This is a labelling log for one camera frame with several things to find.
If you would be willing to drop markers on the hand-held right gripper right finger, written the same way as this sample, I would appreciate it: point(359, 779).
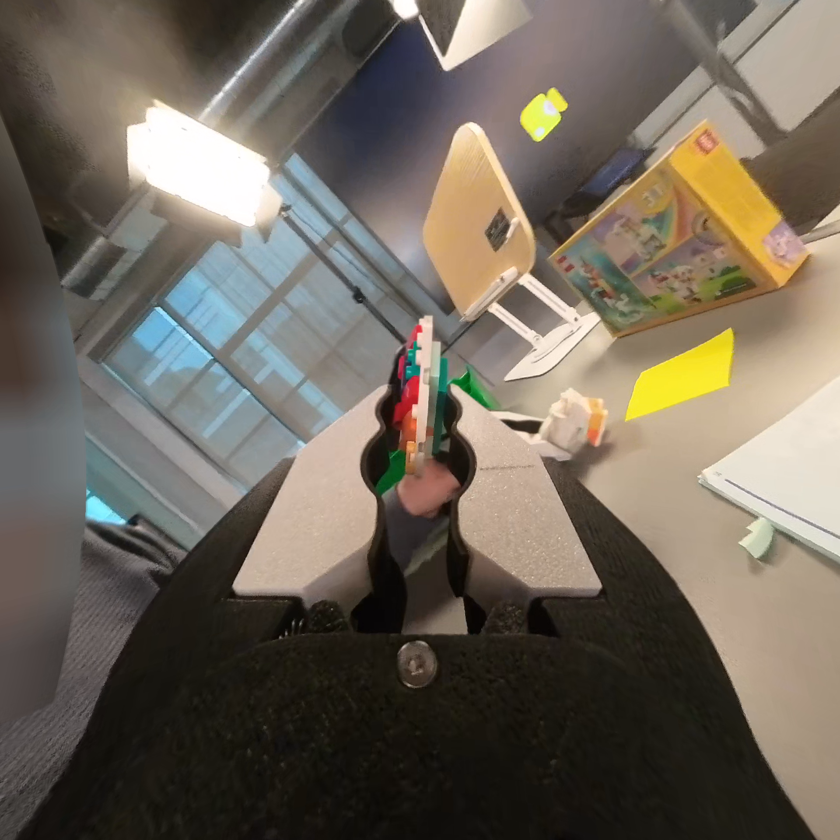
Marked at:
point(525, 525)

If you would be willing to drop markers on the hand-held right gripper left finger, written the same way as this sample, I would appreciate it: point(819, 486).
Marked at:
point(308, 525)

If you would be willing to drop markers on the white lego bird body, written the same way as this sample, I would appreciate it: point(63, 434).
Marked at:
point(571, 423)

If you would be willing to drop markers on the round colourful lego tail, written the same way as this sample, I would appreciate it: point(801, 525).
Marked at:
point(430, 387)

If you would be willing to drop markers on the person's left forearm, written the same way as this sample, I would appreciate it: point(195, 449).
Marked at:
point(407, 531)

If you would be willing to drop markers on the mint green lego piece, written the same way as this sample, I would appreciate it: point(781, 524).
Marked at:
point(758, 538)

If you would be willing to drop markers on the open lego instruction booklet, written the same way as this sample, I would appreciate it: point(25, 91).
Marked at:
point(787, 459)

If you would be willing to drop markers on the colourful lego set box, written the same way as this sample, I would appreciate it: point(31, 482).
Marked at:
point(682, 249)

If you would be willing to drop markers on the green plastic bin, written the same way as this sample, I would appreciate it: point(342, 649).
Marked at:
point(479, 390)

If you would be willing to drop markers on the person's grey clothing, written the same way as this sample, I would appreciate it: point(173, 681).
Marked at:
point(131, 590)

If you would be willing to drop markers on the large window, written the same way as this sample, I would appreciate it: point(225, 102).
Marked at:
point(229, 341)

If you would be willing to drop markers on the yellow paper sheet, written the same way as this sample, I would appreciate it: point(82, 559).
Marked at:
point(682, 374)

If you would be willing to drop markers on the white stand with wooden board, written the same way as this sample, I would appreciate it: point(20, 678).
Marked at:
point(472, 216)

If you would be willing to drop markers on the studio light panel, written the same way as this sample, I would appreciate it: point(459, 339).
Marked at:
point(197, 170)

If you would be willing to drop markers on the black chair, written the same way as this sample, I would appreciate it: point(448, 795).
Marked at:
point(800, 177)

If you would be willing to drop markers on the white ceiling lamp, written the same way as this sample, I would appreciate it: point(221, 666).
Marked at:
point(472, 33)

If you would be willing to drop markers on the yellow wall sticker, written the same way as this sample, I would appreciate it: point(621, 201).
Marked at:
point(541, 115)

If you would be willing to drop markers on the silver ceiling duct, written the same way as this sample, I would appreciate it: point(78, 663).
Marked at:
point(282, 59)

